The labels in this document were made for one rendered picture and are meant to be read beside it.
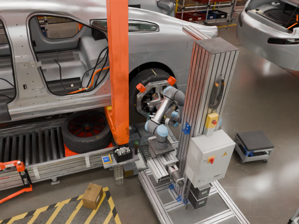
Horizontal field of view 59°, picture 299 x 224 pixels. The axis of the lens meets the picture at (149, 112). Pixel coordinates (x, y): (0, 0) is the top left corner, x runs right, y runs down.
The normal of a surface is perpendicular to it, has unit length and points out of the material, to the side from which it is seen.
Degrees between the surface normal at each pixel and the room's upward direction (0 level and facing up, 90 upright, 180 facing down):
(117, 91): 90
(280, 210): 0
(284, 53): 91
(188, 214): 0
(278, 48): 89
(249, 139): 0
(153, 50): 90
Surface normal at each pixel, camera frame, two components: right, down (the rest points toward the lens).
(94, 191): 0.04, -0.79
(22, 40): 0.32, 0.42
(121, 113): 0.34, 0.59
